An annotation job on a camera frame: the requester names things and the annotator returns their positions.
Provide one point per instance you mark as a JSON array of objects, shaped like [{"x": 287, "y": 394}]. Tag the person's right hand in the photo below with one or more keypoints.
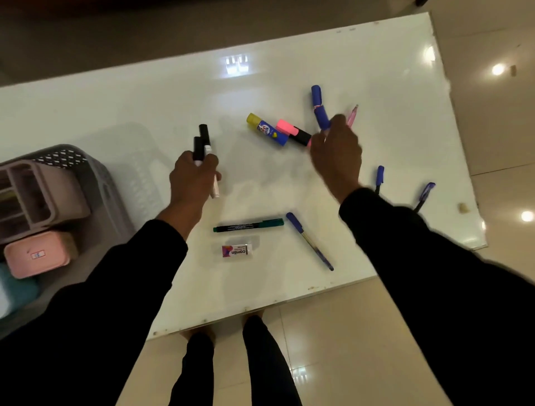
[{"x": 338, "y": 159}]

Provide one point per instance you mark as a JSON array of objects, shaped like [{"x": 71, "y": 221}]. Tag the person's left hand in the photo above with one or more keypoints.
[{"x": 190, "y": 184}]

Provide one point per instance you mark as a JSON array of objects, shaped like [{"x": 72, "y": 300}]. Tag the blue-capped white marker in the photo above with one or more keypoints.
[
  {"x": 316, "y": 96},
  {"x": 322, "y": 117}
]

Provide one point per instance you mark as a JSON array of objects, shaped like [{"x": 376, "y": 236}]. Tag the pink pen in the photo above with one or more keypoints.
[{"x": 352, "y": 115}]

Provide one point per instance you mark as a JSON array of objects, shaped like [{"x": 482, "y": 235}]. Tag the pink highlighter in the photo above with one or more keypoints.
[{"x": 292, "y": 131}]

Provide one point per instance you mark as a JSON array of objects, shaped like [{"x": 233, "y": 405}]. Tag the green pen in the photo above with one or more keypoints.
[{"x": 251, "y": 226}]

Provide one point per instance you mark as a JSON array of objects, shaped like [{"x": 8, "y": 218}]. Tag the yellow-capped blue glue stick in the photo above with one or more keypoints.
[{"x": 267, "y": 129}]

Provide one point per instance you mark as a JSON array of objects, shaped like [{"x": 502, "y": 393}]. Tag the white eraser pink sleeve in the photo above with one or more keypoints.
[{"x": 238, "y": 251}]

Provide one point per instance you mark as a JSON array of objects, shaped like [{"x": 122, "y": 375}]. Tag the grey perforated plastic basket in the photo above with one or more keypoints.
[{"x": 104, "y": 196}]

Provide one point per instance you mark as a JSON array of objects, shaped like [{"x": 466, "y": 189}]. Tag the blue-capped thin grey pen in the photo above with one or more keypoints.
[{"x": 309, "y": 240}]

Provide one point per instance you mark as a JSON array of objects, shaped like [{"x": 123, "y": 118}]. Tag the pink divided organizer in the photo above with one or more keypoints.
[{"x": 67, "y": 196}]

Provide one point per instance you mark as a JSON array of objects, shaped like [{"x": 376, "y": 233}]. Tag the small pink lidded box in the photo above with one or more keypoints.
[{"x": 54, "y": 247}]

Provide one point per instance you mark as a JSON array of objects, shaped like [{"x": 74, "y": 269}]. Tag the teal box with white lid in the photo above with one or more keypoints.
[{"x": 16, "y": 293}]

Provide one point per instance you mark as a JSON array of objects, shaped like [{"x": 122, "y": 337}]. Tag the person's right forearm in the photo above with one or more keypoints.
[{"x": 443, "y": 301}]

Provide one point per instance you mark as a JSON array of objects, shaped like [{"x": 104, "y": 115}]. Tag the person's left forearm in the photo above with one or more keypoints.
[{"x": 96, "y": 318}]

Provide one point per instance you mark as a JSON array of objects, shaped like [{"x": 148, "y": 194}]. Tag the person's left leg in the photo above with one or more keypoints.
[{"x": 192, "y": 368}]

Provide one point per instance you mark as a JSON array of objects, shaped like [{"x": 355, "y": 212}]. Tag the person's leg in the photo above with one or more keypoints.
[
  {"x": 192, "y": 368},
  {"x": 267, "y": 364}
]

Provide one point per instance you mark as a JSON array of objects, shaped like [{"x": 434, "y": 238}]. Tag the person's right leg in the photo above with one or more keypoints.
[{"x": 267, "y": 364}]

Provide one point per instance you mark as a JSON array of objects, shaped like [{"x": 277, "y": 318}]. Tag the white table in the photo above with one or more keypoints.
[{"x": 376, "y": 83}]

